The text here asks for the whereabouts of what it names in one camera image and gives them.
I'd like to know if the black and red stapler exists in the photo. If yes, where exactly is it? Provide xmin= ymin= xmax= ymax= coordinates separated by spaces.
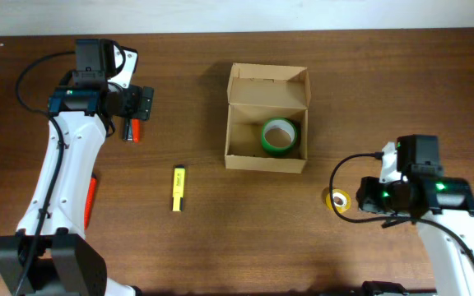
xmin=123 ymin=118 xmax=141 ymax=143

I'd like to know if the small yellow tape roll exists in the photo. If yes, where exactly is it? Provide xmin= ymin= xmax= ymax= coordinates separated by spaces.
xmin=325 ymin=188 xmax=351 ymax=214

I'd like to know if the green tape roll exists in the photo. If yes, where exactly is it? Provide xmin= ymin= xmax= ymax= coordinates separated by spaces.
xmin=261 ymin=118 xmax=298 ymax=157

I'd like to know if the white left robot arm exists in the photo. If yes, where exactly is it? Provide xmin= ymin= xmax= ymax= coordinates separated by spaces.
xmin=0 ymin=39 xmax=154 ymax=295

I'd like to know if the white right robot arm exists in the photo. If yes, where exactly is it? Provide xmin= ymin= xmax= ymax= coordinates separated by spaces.
xmin=356 ymin=135 xmax=474 ymax=295

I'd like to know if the yellow highlighter marker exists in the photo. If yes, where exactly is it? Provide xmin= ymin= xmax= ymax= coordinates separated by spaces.
xmin=172 ymin=165 xmax=186 ymax=212

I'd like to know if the pink highlighter marker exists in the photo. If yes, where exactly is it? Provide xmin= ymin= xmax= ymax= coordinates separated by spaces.
xmin=84 ymin=173 xmax=98 ymax=229

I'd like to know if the open cardboard box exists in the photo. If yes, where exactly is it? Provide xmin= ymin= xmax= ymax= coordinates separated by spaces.
xmin=225 ymin=63 xmax=311 ymax=173

